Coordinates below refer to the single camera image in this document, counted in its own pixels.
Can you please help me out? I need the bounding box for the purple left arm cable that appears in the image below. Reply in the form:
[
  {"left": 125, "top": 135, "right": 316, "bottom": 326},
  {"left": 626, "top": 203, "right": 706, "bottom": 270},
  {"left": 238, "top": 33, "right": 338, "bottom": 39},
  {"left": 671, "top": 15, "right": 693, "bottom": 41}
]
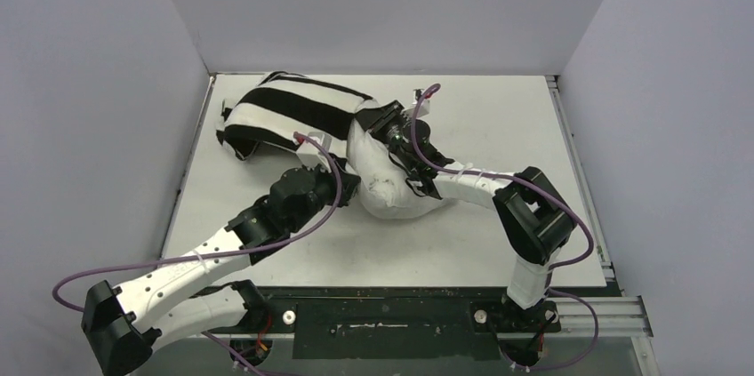
[{"left": 52, "top": 131, "right": 346, "bottom": 376}]

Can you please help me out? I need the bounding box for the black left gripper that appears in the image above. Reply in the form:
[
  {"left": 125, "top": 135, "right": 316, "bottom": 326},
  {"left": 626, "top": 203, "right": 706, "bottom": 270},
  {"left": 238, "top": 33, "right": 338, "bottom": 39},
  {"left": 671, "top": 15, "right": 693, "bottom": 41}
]
[{"left": 287, "top": 156, "right": 362, "bottom": 234}]

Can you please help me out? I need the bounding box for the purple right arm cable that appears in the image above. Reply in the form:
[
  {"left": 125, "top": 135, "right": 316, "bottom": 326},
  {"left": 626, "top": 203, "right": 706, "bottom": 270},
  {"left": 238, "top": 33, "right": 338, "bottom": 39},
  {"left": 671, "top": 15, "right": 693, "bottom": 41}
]
[{"left": 407, "top": 81, "right": 598, "bottom": 271}]

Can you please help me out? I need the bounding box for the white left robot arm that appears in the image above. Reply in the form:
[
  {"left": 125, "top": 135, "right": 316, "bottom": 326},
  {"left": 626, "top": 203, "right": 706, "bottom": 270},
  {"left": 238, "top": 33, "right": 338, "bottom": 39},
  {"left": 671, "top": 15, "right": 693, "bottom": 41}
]
[{"left": 81, "top": 166, "right": 361, "bottom": 375}]

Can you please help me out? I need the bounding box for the black metal base rail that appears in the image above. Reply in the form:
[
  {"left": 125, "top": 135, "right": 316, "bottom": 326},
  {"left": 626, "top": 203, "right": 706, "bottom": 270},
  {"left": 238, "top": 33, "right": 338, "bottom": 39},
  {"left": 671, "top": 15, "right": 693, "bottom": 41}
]
[{"left": 127, "top": 284, "right": 652, "bottom": 376}]

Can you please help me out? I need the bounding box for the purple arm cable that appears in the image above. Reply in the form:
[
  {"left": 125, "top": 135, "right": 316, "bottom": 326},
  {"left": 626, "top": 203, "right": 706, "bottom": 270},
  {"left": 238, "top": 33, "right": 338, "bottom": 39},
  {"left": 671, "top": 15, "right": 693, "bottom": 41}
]
[
  {"left": 407, "top": 81, "right": 598, "bottom": 271},
  {"left": 52, "top": 131, "right": 346, "bottom": 376}
]

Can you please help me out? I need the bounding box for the black white striped pillowcase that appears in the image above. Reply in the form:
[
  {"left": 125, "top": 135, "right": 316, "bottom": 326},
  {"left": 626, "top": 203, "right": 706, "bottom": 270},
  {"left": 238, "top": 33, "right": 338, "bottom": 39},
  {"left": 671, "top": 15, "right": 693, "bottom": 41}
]
[{"left": 215, "top": 71, "right": 378, "bottom": 164}]

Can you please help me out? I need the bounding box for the white pillow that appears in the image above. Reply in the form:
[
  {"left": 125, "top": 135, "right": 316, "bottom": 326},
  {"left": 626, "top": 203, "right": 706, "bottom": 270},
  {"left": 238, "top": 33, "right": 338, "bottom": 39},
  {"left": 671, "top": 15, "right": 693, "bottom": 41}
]
[{"left": 347, "top": 100, "right": 455, "bottom": 220}]

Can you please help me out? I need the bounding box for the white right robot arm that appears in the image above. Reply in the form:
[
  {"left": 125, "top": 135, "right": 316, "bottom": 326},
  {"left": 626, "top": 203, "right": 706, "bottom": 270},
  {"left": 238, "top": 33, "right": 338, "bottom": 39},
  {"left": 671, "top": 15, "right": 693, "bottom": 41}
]
[{"left": 347, "top": 100, "right": 579, "bottom": 330}]

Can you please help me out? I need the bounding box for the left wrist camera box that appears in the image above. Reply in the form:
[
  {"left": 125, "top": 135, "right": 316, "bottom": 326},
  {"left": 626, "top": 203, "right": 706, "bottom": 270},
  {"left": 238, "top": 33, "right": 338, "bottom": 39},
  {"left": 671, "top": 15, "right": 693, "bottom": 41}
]
[{"left": 293, "top": 132, "right": 331, "bottom": 156}]

